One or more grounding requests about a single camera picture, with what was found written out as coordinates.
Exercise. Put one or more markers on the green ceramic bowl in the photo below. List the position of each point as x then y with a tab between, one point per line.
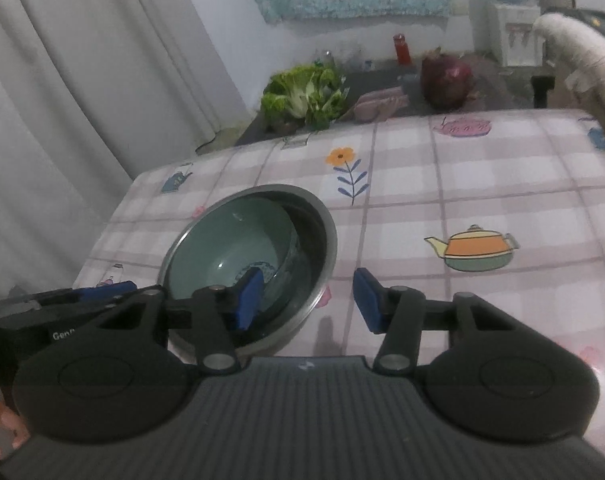
222	245

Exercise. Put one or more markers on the person's left hand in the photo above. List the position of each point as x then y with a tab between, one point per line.
2	420

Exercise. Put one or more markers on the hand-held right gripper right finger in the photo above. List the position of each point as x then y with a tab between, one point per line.
370	300

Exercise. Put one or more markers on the checked printed tablecloth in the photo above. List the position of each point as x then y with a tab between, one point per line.
482	185

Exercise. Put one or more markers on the green lettuce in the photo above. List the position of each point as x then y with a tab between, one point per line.
302	95

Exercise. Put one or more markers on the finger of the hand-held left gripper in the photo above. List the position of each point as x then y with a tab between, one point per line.
107	290

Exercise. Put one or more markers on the red onion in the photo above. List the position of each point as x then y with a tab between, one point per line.
446	80

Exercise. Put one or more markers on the pink cloth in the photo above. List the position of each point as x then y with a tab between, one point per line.
380	105

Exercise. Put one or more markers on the stainless steel bowl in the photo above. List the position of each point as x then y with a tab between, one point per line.
320	240

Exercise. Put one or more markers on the small red jar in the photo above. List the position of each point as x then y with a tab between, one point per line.
402	50

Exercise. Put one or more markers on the white water dispenser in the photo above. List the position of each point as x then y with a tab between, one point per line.
515	32

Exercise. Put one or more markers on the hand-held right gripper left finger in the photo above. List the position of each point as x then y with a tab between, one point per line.
247	300

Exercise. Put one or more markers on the white curtain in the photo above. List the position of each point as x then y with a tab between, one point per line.
92	85

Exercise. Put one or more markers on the black low table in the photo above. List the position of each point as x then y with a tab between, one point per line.
382	80

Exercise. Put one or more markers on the white fringed blanket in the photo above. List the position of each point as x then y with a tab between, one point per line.
582	50

